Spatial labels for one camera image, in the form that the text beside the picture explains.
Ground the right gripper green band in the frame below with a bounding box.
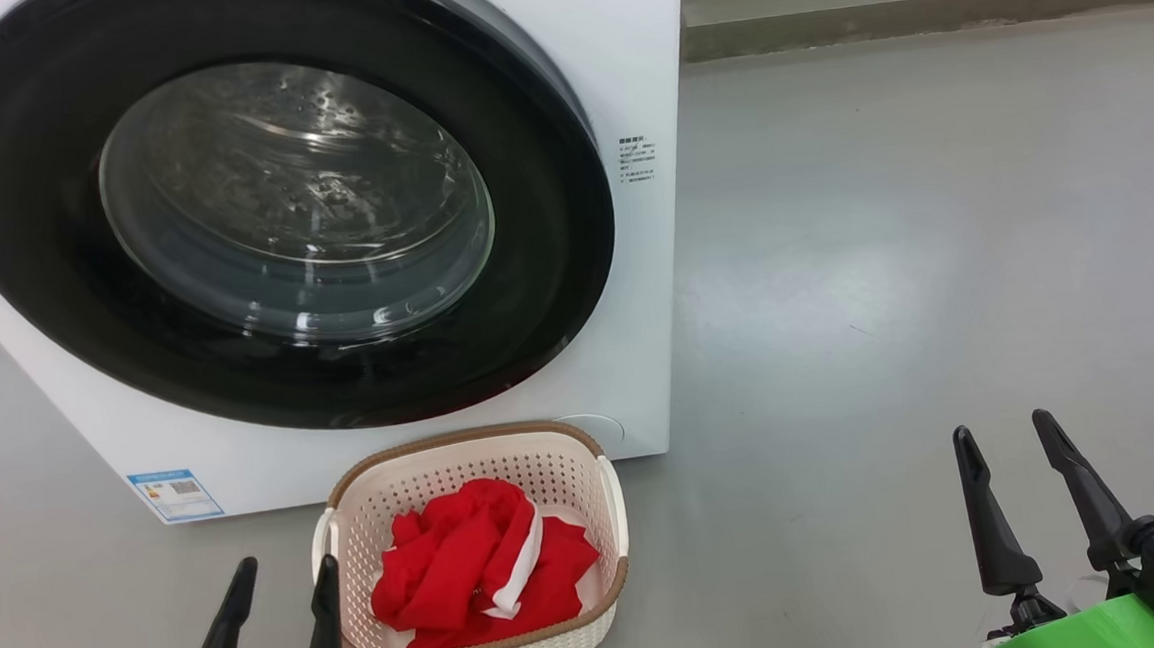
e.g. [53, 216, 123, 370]
[951, 402, 1154, 648]

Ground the red and white garment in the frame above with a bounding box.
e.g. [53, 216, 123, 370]
[364, 471, 606, 648]

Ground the black round glass washer door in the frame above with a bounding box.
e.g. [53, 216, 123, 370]
[0, 0, 628, 450]

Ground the cream perforated basket brown rim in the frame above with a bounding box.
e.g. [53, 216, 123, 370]
[303, 417, 636, 648]

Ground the white front-load washing machine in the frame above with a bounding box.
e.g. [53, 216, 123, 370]
[0, 0, 716, 536]

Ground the blue energy label sticker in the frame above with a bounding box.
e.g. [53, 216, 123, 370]
[127, 468, 226, 526]

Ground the round white drain filter cover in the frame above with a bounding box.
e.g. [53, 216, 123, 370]
[553, 411, 628, 457]

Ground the small printed text label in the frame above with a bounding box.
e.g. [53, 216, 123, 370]
[616, 136, 659, 184]

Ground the grey wall skirting strip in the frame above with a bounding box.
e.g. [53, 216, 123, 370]
[682, 0, 1154, 63]

